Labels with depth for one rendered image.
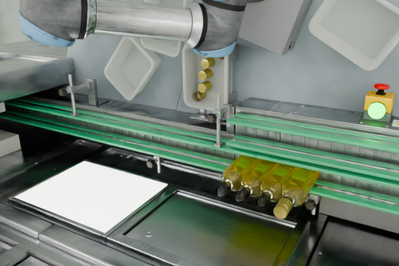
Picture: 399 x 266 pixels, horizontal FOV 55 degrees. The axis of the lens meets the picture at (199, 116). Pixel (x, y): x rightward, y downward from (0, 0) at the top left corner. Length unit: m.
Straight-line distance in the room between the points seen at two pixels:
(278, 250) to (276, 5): 0.67
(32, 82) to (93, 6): 0.86
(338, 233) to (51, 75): 1.27
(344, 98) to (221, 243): 0.57
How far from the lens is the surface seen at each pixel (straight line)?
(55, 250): 1.18
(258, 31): 1.19
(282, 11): 1.16
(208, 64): 1.33
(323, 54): 1.25
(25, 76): 1.69
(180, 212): 1.21
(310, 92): 1.28
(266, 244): 1.09
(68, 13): 0.89
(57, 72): 1.79
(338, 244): 1.19
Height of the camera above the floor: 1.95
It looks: 55 degrees down
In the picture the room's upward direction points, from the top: 120 degrees counter-clockwise
